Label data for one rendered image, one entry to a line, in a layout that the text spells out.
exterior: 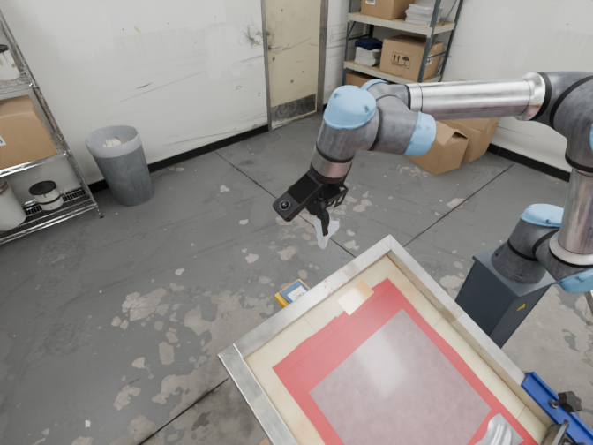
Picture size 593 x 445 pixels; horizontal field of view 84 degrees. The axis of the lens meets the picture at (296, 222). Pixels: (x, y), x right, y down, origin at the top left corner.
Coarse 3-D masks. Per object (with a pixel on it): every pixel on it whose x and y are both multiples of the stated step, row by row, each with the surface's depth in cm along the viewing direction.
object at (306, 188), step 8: (304, 176) 66; (312, 176) 65; (296, 184) 66; (304, 184) 65; (312, 184) 65; (320, 184) 64; (288, 192) 65; (296, 192) 65; (304, 192) 65; (312, 192) 64; (320, 192) 66; (280, 200) 65; (288, 200) 65; (296, 200) 64; (304, 200) 64; (280, 208) 64; (288, 208) 64; (296, 208) 64; (288, 216) 64
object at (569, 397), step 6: (564, 396) 75; (570, 396) 74; (576, 396) 75; (552, 402) 78; (558, 402) 77; (564, 402) 74; (570, 402) 74; (576, 402) 74; (570, 408) 73; (576, 408) 73
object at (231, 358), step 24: (384, 240) 97; (360, 264) 91; (408, 264) 94; (312, 288) 84; (336, 288) 85; (432, 288) 91; (288, 312) 79; (456, 312) 89; (264, 336) 74; (480, 336) 86; (240, 360) 71; (504, 360) 84; (240, 384) 68; (264, 408) 67; (264, 432) 66; (288, 432) 65
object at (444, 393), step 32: (384, 288) 92; (352, 320) 85; (384, 320) 87; (416, 320) 89; (384, 352) 82; (416, 352) 83; (448, 352) 85; (416, 384) 79; (448, 384) 81; (480, 384) 82; (448, 416) 77; (480, 416) 78; (512, 416) 80
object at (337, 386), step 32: (320, 352) 78; (352, 352) 80; (288, 384) 73; (320, 384) 75; (352, 384) 76; (384, 384) 77; (320, 416) 71; (352, 416) 72; (384, 416) 74; (416, 416) 75
